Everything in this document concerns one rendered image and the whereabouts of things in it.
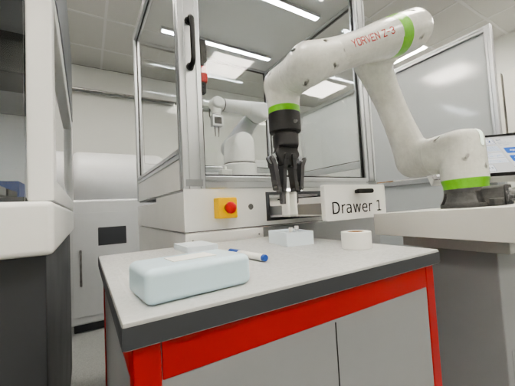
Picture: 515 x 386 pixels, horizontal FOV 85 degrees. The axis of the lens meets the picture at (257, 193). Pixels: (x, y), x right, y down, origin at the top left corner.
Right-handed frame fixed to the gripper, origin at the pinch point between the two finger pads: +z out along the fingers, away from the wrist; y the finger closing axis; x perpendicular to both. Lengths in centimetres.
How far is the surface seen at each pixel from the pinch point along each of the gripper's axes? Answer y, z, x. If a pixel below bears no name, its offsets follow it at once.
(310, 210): -12.3, 2.2, -4.7
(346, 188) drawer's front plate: -20.0, -4.0, 3.6
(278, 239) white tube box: 2.8, 9.8, -2.4
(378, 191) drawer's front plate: -35.8, -2.8, 3.7
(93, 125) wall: 35, -117, -349
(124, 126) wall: -2, -119, -348
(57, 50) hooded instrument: 55, -48, -32
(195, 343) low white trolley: 39, 16, 30
